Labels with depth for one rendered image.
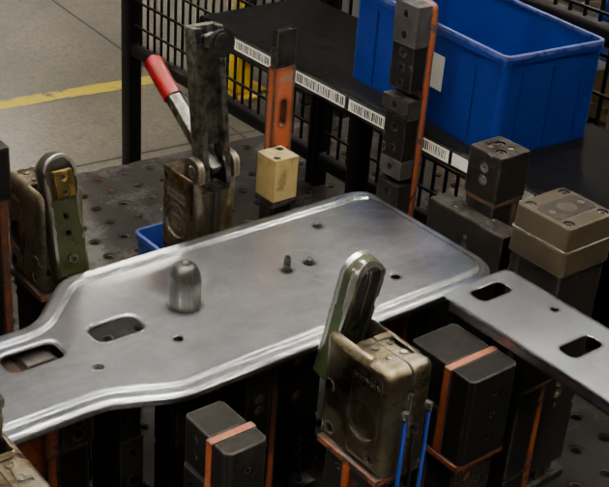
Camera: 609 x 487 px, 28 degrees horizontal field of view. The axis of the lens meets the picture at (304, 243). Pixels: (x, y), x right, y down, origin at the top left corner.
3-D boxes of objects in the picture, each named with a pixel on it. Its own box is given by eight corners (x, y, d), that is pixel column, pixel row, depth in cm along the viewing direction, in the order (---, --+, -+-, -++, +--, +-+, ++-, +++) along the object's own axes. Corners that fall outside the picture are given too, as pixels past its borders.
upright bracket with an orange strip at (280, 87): (255, 404, 155) (277, 31, 131) (249, 399, 156) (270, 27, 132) (274, 397, 157) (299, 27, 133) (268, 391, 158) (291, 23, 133)
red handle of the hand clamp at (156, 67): (202, 170, 130) (137, 55, 134) (195, 181, 131) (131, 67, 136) (234, 161, 132) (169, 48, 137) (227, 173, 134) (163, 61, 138)
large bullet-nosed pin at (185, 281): (179, 329, 117) (181, 272, 114) (161, 315, 119) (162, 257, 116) (206, 321, 119) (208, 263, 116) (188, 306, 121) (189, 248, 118)
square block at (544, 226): (517, 500, 142) (570, 230, 125) (469, 463, 147) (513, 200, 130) (563, 475, 147) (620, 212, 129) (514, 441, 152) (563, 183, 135)
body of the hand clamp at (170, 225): (187, 443, 147) (193, 184, 130) (157, 415, 152) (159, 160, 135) (227, 426, 151) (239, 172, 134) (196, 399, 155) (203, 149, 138)
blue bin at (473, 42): (491, 160, 146) (507, 58, 140) (347, 74, 168) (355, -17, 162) (590, 137, 154) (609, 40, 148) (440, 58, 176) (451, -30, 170)
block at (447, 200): (467, 451, 149) (503, 238, 135) (402, 402, 157) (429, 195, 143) (484, 443, 151) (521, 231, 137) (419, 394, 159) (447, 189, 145)
